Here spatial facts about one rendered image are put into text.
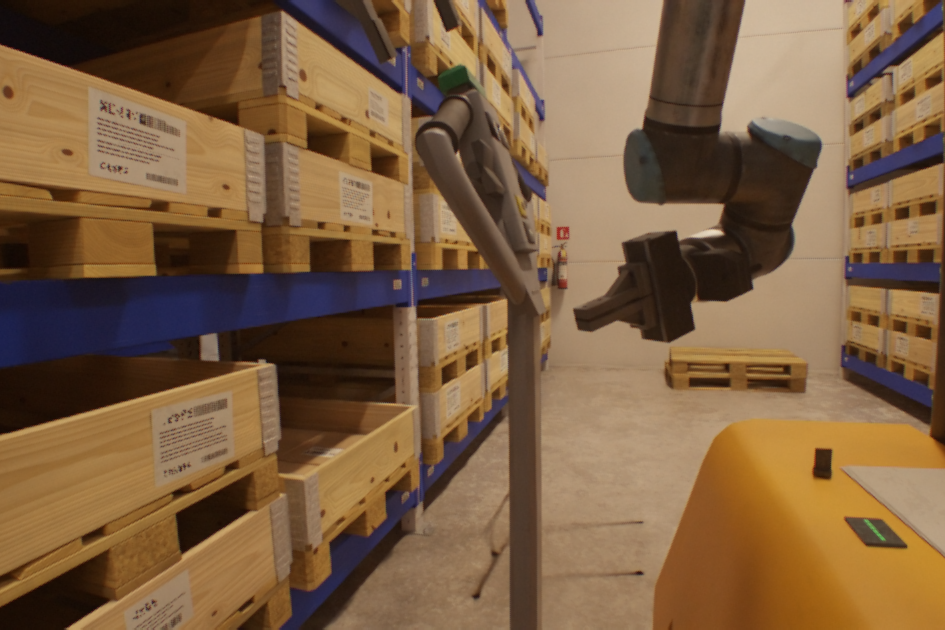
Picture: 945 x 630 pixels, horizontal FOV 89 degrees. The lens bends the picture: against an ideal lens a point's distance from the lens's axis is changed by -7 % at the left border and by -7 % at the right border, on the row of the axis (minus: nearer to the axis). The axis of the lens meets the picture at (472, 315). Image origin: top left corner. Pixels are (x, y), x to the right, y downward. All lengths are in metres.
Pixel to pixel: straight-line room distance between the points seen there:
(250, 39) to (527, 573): 1.41
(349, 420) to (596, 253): 4.38
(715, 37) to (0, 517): 1.10
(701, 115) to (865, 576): 0.49
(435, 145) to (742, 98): 6.13
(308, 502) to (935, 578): 1.34
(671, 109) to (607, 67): 5.93
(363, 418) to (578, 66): 5.19
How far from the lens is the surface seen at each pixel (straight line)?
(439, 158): 0.47
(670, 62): 0.65
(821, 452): 0.84
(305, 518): 1.57
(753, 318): 6.33
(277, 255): 1.45
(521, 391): 0.64
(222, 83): 1.63
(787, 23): 6.88
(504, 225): 0.61
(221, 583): 1.34
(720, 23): 0.64
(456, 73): 0.67
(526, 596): 0.76
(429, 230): 2.33
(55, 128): 1.04
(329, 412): 2.38
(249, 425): 1.30
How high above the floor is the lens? 1.18
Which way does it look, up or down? 5 degrees down
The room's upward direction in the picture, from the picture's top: 1 degrees counter-clockwise
